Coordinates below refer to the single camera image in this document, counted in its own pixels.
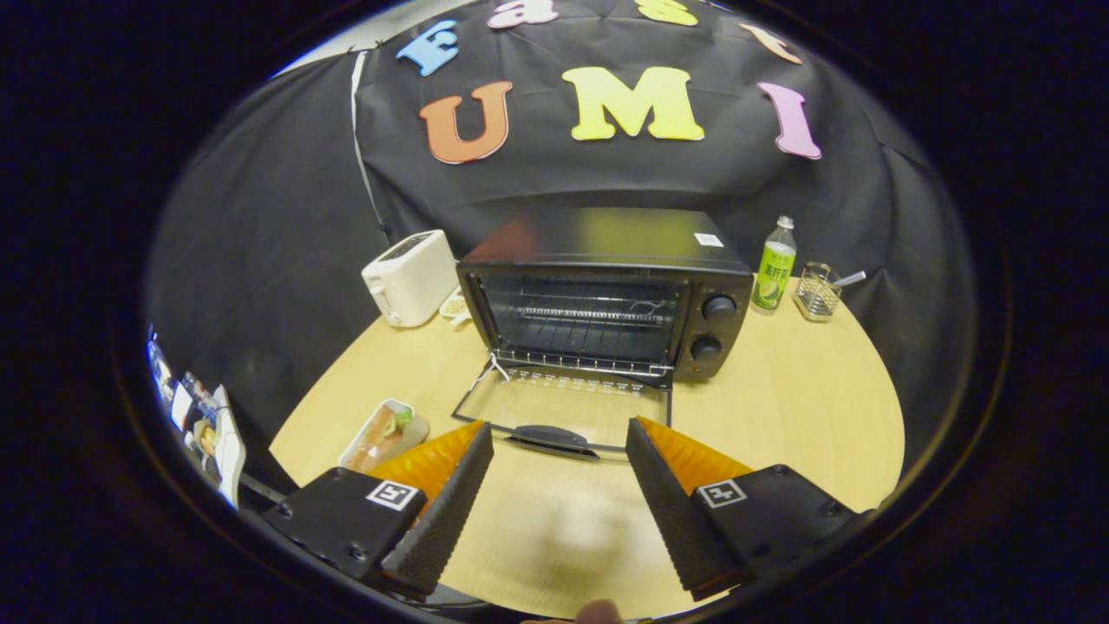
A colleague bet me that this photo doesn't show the white bread toaster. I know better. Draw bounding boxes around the white bread toaster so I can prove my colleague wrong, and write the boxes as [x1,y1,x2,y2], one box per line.
[361,229,459,328]

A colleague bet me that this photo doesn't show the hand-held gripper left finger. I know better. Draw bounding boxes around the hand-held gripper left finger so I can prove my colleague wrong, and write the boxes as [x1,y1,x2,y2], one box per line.
[263,420,495,599]

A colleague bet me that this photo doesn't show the wire mesh holder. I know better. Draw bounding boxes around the wire mesh holder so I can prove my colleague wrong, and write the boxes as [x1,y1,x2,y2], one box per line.
[794,262,844,323]

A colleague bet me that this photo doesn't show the green label drink bottle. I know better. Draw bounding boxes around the green label drink bottle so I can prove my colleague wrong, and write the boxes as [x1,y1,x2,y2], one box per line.
[750,215,798,314]

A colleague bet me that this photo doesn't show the stack of printed magazines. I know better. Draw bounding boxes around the stack of printed magazines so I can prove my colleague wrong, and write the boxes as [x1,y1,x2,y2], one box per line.
[146,328,249,510]

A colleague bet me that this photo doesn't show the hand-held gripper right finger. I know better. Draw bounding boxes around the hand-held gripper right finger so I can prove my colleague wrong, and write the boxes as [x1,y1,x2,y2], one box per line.
[625,416,869,602]

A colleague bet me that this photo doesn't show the white bread sandwich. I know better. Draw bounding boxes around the white bread sandwich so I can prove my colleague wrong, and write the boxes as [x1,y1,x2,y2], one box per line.
[347,404,415,473]

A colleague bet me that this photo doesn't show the black toaster oven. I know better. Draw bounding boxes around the black toaster oven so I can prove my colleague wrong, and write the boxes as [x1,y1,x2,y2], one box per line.
[451,206,756,461]

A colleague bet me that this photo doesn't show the white rectangular food tray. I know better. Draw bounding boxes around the white rectangular food tray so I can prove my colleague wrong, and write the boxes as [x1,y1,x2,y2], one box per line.
[337,398,431,476]

